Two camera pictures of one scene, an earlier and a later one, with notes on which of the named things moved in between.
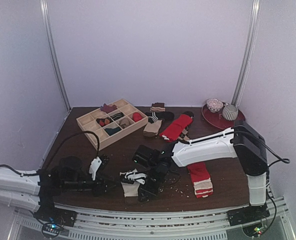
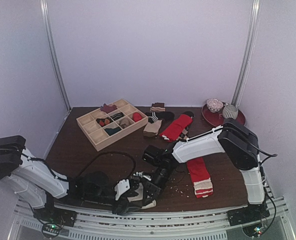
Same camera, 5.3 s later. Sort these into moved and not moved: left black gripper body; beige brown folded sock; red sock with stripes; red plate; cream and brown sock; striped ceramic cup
Moved: left black gripper body; cream and brown sock
Not moved: striped ceramic cup; beige brown folded sock; red plate; red sock with stripes
